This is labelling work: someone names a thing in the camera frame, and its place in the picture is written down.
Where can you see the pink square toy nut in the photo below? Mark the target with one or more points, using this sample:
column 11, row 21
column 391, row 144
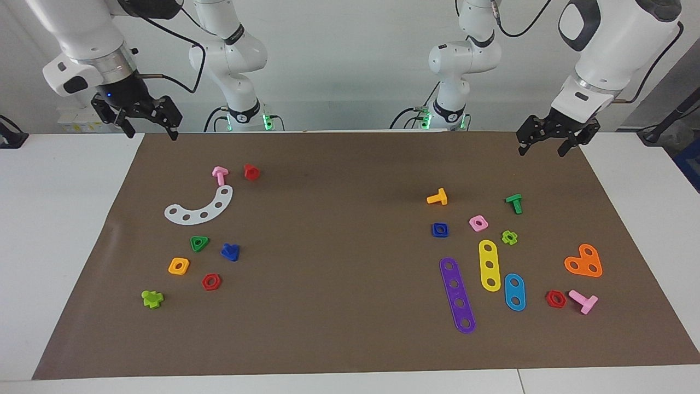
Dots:
column 484, row 226

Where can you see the blue toy screw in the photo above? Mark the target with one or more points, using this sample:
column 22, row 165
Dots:
column 230, row 252

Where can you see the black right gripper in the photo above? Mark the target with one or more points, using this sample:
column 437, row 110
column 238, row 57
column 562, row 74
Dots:
column 128, row 98

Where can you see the blue square toy nut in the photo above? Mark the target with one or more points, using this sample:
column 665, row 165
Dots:
column 434, row 234

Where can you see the blue crate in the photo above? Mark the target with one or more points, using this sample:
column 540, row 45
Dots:
column 690, row 169

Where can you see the orange toy screw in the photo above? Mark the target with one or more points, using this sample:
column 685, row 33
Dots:
column 437, row 198

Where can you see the purple four-hole strip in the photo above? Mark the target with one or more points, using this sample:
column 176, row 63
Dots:
column 457, row 294

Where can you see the pink short toy screw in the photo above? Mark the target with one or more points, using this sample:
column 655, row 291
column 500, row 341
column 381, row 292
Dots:
column 220, row 174

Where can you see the pink long toy screw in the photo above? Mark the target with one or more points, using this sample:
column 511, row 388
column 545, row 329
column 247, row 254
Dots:
column 586, row 302

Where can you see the dark green toy screw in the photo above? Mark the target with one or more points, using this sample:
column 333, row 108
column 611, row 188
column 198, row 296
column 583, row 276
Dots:
column 514, row 202

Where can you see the dark grey panel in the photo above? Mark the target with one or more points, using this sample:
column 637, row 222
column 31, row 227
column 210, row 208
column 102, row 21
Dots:
column 683, row 82

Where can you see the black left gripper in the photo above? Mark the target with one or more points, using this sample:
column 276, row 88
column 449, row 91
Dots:
column 563, row 127

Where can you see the black table clamp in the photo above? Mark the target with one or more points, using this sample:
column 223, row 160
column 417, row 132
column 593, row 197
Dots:
column 11, row 137

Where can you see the green triangle toy nut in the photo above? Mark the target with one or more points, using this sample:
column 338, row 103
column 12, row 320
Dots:
column 205, row 240

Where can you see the blue two-hole strip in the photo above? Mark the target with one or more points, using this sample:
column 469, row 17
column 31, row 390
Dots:
column 514, row 292

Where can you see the black stand with pole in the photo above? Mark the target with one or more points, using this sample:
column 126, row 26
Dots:
column 664, row 127

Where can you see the white curved perforated strip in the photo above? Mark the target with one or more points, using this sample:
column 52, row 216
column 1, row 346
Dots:
column 195, row 217

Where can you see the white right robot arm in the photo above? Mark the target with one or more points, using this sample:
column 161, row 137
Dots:
column 93, row 33

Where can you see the red hexagon toy nut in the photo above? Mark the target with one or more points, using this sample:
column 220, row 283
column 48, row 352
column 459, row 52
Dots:
column 549, row 300
column 205, row 283

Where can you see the yellow three-hole strip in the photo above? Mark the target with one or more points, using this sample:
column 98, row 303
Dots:
column 489, row 257

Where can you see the orange square toy nut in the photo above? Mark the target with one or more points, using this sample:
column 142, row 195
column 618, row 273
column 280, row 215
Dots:
column 171, row 268

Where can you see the lime green cross nut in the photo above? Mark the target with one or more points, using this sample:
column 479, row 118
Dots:
column 514, row 236

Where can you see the red toy screw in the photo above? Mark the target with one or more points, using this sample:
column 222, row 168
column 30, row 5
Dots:
column 251, row 173

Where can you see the orange heart-shaped plate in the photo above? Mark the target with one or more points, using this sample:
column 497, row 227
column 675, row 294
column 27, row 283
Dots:
column 582, row 261

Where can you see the brown table mat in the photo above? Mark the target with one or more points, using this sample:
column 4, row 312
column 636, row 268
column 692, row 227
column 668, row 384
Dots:
column 328, row 273

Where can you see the lime green toy screw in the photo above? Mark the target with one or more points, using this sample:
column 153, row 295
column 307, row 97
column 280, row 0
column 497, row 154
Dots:
column 152, row 299

